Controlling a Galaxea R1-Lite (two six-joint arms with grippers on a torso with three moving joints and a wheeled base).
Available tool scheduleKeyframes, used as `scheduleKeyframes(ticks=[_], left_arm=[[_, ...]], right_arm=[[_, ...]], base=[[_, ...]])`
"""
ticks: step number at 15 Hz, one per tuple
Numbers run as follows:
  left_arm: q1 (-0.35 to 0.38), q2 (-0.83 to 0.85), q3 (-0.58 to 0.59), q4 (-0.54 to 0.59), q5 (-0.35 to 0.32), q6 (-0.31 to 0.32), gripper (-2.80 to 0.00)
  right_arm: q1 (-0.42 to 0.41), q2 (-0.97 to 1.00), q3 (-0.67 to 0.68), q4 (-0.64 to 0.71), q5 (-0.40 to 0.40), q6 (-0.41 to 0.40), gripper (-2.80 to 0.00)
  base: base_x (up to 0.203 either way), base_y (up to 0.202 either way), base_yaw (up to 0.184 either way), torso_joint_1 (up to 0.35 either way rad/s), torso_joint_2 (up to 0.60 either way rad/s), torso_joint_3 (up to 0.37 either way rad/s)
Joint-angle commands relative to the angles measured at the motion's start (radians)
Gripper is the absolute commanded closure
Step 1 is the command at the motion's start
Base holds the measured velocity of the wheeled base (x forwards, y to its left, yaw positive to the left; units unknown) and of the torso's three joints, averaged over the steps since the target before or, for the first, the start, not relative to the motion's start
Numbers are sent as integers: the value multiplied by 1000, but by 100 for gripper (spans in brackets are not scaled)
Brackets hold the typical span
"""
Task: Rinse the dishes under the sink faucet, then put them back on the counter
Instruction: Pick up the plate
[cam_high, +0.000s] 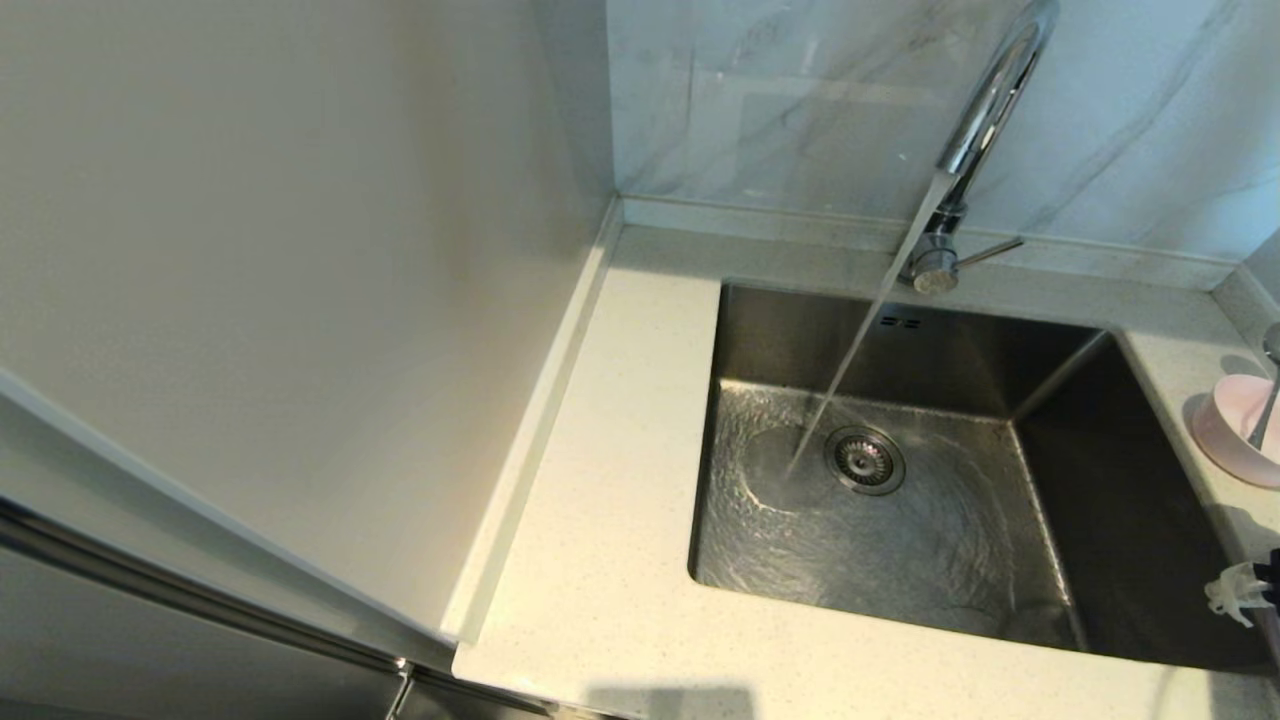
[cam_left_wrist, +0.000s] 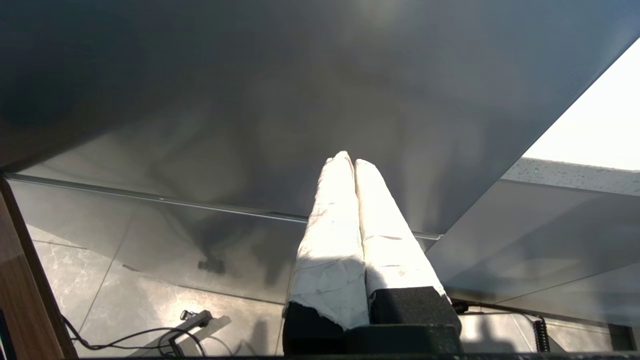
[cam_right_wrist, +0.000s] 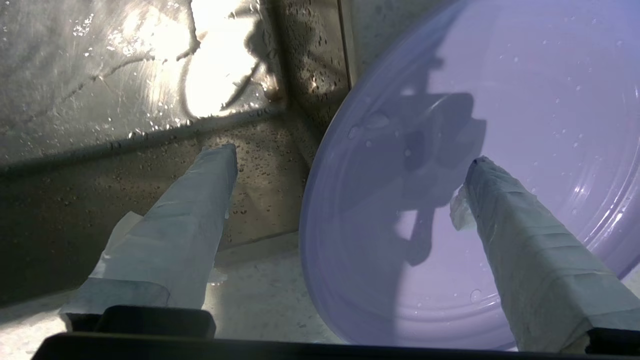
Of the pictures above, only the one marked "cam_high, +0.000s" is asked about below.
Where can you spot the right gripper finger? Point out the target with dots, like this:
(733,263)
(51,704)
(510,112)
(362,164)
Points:
(1235,600)
(1258,574)

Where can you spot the pink bowl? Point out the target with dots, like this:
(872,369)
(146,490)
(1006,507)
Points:
(1225,440)

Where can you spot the chrome gooseneck faucet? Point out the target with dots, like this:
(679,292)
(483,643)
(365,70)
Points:
(935,268)

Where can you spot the stainless steel sink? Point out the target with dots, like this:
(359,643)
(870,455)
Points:
(950,560)

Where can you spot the metal spoon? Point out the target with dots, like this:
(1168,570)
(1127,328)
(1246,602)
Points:
(1264,405)

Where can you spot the round metal drain strainer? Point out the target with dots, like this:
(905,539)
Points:
(864,460)

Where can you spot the running water stream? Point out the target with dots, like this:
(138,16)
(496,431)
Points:
(859,340)

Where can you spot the white tall cabinet panel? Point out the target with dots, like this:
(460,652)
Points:
(300,250)

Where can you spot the grey appliance front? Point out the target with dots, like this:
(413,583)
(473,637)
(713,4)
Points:
(150,650)

